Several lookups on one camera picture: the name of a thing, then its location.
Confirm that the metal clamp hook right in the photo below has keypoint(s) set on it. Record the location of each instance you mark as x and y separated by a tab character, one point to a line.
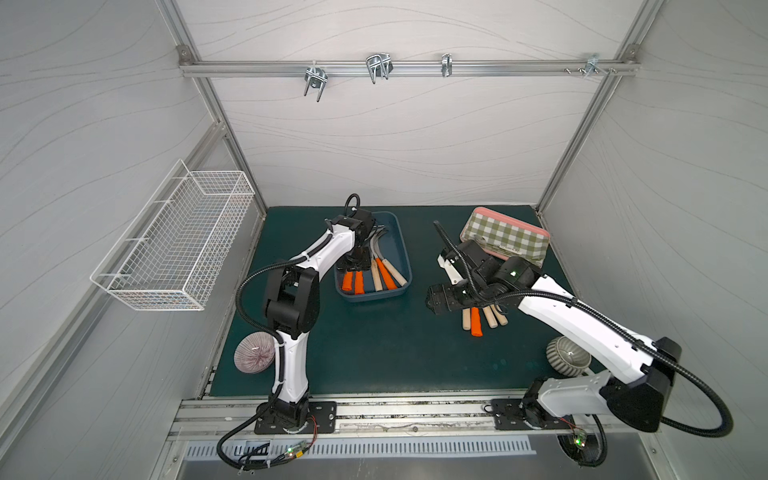
591	67

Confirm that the grey ribbed mug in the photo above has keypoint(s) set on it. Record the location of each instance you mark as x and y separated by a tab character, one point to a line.
567	358

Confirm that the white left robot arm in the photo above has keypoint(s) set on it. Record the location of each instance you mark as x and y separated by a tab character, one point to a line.
292	307

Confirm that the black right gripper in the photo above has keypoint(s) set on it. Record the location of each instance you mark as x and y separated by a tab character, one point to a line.
442	297

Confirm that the white vent strip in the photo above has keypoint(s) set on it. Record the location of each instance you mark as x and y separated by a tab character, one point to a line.
372	447

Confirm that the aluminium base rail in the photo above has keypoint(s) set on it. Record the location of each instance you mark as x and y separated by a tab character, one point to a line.
356	415

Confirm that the aluminium crossbar rail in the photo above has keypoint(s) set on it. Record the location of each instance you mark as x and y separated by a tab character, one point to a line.
401	68

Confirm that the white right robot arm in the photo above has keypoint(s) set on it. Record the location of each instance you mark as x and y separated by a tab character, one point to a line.
634	386

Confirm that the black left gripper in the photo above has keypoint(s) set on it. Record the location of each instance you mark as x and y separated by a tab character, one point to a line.
354	261

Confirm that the white wire basket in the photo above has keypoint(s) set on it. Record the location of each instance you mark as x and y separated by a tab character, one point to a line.
170	255

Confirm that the pink striped bowl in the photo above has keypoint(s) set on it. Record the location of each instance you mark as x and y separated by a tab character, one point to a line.
255	353

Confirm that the metal clamp hook left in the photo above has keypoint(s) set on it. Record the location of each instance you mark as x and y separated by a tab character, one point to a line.
315	79

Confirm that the blue plastic storage box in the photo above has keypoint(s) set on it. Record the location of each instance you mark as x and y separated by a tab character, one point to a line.
393	248

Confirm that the metal clamp hook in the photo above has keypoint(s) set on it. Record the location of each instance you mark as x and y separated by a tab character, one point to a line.
315	79
591	67
379	65

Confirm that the pink tray with checkered cloth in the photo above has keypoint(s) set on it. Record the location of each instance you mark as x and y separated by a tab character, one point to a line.
503	236

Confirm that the metal clamp hook middle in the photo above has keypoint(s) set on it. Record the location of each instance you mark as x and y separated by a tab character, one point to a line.
379	65

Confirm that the metal ring hook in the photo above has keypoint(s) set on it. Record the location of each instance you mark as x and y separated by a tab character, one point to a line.
446	65

